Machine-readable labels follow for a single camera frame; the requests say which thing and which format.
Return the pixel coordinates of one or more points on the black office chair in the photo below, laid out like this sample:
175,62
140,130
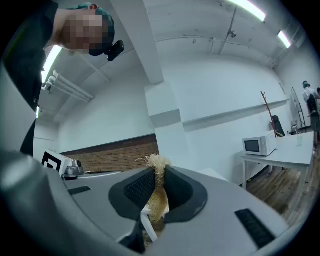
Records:
278,125

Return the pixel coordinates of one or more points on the wooden coat rack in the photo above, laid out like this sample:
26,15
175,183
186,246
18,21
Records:
268,110

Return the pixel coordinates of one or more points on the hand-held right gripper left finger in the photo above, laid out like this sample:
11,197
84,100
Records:
100,200

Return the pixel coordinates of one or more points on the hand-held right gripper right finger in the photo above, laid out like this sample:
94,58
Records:
220,200

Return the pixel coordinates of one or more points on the beige loofah scrubber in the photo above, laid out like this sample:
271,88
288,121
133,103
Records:
160,197

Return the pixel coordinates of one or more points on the long ceiling light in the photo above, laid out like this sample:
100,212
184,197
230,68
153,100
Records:
250,8
37,112
284,39
51,62

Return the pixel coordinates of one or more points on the white microwave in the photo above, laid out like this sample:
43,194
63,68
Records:
258,145

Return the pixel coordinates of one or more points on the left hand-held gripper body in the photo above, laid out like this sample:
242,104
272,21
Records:
53,163

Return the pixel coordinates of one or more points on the white table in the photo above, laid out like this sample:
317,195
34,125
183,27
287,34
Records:
287,152

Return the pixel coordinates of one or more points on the clear plastic container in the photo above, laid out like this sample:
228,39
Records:
299,140

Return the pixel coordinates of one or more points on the person's head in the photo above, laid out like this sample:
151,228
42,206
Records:
80,32

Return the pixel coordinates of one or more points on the white ceiling pipes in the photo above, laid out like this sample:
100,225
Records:
70,86

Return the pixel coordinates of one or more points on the black head camera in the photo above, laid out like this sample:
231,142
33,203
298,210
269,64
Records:
115,50

